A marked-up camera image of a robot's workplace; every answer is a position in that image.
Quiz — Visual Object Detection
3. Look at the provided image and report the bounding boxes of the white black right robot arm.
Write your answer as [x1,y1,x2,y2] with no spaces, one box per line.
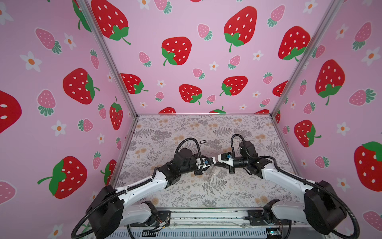
[216,153,350,235]

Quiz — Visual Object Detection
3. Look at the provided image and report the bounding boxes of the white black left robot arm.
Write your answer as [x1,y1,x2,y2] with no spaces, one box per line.
[86,150,216,239]

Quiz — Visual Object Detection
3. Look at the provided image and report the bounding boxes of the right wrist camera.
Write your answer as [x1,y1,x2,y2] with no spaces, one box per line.
[215,152,234,168]

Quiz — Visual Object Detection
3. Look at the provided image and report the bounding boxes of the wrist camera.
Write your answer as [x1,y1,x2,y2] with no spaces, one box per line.
[215,152,234,168]
[202,157,215,169]

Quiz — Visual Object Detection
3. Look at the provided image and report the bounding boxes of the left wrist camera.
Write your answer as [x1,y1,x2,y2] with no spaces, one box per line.
[202,157,215,169]

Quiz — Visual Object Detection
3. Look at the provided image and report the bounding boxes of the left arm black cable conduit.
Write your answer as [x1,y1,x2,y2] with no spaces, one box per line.
[71,137,201,239]

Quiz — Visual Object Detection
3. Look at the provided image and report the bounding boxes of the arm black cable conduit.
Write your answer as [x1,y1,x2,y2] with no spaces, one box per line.
[230,133,361,239]
[71,137,201,239]

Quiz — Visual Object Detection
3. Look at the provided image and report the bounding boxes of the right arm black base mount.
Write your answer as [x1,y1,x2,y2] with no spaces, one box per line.
[245,209,289,226]

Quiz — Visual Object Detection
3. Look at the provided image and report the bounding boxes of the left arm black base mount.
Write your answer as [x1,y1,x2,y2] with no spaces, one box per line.
[130,210,171,228]

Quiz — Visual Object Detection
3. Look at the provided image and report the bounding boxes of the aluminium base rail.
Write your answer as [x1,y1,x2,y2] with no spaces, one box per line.
[83,207,338,239]

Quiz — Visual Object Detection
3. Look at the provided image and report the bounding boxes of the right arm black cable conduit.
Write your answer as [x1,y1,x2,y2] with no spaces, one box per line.
[230,133,361,239]

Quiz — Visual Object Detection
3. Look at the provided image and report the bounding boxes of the aluminium corner post right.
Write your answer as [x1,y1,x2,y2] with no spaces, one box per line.
[270,0,344,120]

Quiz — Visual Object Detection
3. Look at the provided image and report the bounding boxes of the aluminium corner post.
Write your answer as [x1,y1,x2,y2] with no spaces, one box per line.
[78,0,138,119]
[270,0,344,120]

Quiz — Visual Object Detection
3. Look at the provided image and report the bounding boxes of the aluminium corner post left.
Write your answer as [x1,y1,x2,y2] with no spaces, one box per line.
[78,0,138,119]

